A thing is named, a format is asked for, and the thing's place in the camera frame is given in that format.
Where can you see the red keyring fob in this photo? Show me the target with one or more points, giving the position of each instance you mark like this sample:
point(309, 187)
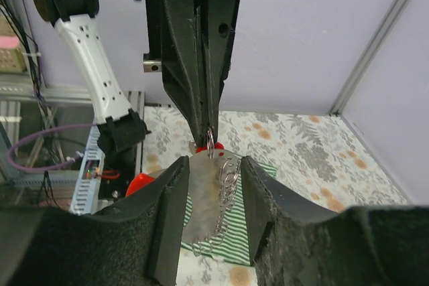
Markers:
point(211, 194)

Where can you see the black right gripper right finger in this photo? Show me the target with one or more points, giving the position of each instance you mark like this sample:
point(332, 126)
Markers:
point(293, 241)

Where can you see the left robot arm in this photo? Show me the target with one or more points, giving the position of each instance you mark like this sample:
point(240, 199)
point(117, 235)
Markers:
point(119, 125)

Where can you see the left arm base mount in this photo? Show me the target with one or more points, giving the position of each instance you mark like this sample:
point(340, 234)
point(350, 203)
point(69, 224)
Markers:
point(118, 171)

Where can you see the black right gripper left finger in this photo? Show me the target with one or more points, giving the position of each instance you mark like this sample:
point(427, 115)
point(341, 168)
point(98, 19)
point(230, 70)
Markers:
point(135, 241)

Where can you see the slotted cable duct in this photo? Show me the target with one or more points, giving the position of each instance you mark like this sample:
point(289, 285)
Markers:
point(87, 184)

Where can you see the metal keyring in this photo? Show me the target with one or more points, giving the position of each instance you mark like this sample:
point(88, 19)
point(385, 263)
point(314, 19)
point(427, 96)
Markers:
point(210, 144)

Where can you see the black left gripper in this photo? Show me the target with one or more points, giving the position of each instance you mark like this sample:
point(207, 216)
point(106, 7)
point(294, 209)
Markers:
point(186, 38)

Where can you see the green striped cloth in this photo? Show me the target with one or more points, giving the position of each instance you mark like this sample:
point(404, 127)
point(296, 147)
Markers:
point(234, 247)

